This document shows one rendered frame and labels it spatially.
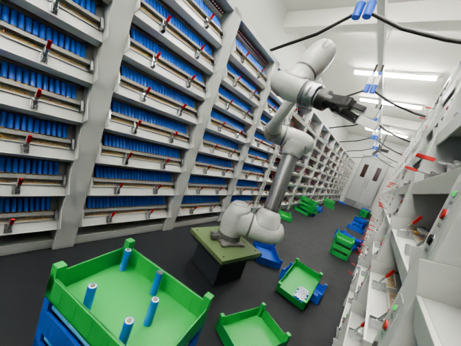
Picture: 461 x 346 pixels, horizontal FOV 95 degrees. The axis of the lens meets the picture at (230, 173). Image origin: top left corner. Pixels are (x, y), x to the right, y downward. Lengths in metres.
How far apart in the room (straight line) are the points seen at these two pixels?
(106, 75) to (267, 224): 1.17
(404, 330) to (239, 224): 1.02
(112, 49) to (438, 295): 1.33
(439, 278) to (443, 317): 0.06
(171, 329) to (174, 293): 0.09
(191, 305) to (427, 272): 0.49
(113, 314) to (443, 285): 0.59
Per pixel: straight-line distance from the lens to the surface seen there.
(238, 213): 1.32
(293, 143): 1.38
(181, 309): 0.65
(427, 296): 0.43
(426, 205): 1.12
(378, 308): 0.84
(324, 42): 1.02
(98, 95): 1.26
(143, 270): 0.71
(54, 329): 0.66
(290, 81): 0.90
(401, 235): 0.93
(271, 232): 1.35
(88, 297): 0.58
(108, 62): 1.28
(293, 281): 1.76
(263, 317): 1.40
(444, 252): 0.42
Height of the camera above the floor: 0.84
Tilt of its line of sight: 8 degrees down
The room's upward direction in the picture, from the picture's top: 20 degrees clockwise
